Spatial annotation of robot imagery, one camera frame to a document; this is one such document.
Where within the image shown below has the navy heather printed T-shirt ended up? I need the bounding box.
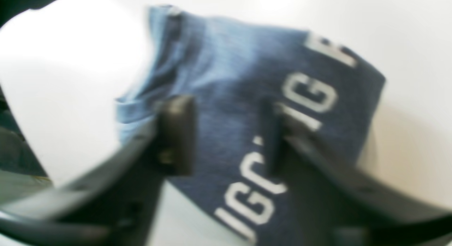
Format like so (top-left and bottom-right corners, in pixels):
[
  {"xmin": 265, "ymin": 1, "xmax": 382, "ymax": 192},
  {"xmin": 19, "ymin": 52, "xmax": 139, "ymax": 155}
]
[{"xmin": 116, "ymin": 5, "xmax": 385, "ymax": 246}]

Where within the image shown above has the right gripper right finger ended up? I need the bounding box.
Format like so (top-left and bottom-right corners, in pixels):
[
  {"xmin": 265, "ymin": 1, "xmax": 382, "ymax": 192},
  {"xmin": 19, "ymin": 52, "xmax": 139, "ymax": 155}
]
[{"xmin": 260, "ymin": 98, "xmax": 452, "ymax": 246}]

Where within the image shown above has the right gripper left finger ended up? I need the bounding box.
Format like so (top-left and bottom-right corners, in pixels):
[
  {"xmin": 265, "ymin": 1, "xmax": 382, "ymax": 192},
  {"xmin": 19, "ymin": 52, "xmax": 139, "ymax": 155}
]
[{"xmin": 1, "ymin": 95, "xmax": 195, "ymax": 246}]

